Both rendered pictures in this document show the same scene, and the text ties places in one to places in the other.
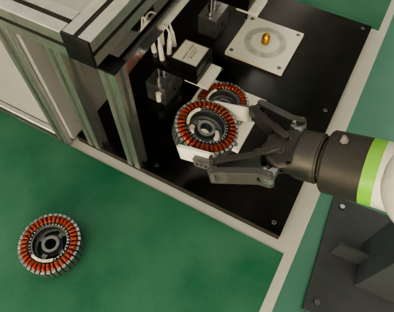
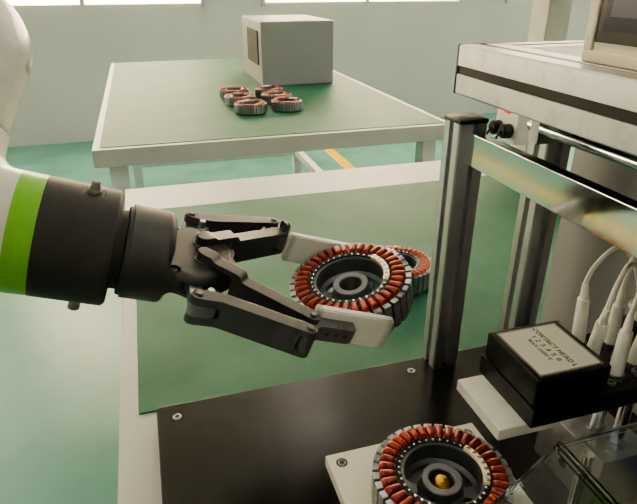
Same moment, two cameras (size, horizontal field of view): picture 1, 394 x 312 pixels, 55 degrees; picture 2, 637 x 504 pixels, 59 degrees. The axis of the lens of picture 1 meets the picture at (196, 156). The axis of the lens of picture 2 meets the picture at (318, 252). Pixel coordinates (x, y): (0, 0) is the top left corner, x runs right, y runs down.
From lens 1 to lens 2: 81 cm
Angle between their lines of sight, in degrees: 87
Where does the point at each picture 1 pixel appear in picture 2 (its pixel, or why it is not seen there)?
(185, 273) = not seen: hidden behind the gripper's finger
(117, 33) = (486, 83)
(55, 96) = (561, 234)
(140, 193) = (390, 352)
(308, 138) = (159, 213)
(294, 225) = (141, 457)
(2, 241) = not seen: hidden behind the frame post
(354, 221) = not seen: outside the picture
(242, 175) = (227, 219)
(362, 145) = (60, 183)
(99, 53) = (462, 77)
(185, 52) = (554, 343)
